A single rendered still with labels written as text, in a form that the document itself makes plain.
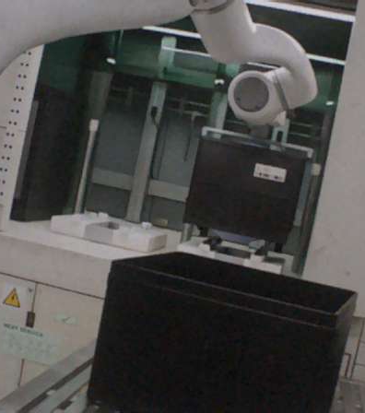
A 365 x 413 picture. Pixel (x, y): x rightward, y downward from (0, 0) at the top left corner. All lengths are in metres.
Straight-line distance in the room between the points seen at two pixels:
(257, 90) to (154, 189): 0.99
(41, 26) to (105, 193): 1.51
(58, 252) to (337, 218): 0.50
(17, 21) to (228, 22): 0.51
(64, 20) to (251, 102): 0.54
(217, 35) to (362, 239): 0.41
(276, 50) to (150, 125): 0.99
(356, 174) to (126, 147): 1.14
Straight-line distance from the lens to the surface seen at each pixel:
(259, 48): 1.33
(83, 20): 0.96
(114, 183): 2.35
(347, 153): 1.34
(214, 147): 1.60
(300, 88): 1.41
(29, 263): 1.49
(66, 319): 1.48
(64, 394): 0.99
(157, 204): 2.33
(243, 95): 1.39
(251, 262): 1.60
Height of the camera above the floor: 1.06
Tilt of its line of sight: 3 degrees down
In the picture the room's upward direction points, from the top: 12 degrees clockwise
